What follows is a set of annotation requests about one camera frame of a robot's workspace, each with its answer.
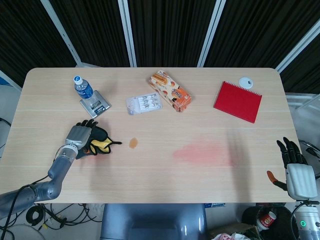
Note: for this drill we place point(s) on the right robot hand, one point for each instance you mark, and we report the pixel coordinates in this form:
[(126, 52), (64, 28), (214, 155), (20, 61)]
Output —
[(297, 172)]

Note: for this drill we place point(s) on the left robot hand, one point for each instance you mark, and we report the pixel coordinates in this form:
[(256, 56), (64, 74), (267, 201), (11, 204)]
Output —
[(78, 135)]

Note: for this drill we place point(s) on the black and yellow cloth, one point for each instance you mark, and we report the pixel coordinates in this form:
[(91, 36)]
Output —
[(102, 141)]

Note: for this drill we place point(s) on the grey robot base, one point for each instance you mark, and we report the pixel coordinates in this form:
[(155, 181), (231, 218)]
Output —
[(153, 221)]

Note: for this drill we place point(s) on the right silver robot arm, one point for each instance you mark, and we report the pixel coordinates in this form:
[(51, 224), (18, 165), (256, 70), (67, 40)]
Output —
[(306, 220)]

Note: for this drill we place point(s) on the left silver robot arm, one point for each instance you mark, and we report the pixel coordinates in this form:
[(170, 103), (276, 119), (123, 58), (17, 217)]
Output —
[(42, 180)]

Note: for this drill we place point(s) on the orange liquid stain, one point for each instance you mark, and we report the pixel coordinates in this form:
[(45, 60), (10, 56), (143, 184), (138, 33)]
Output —
[(133, 142)]

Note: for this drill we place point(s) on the small silver digital scale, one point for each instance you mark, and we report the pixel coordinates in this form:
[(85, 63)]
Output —
[(96, 104)]

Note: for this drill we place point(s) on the clear plastic water bottle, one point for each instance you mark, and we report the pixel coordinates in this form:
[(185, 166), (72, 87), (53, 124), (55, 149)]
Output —
[(83, 88)]

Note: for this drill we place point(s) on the black trash bin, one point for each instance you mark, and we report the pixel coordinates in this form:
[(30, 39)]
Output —
[(270, 220)]

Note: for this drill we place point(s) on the red instant noodle cup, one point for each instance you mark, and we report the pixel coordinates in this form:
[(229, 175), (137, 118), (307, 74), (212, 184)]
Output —
[(266, 220)]

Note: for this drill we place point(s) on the white pill blister pack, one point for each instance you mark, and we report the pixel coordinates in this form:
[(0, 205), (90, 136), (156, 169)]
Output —
[(143, 103)]

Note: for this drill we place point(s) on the red spiral notebook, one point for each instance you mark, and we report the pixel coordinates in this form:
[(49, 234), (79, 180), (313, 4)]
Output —
[(237, 102)]

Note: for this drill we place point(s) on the orange biscuit box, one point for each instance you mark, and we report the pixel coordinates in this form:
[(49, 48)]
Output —
[(170, 90)]

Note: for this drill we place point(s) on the small white round lid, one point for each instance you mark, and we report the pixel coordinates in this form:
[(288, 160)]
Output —
[(245, 82)]

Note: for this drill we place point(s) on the white partition frame post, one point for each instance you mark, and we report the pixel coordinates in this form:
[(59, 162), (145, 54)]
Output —
[(128, 32), (63, 32), (297, 48), (212, 32)]

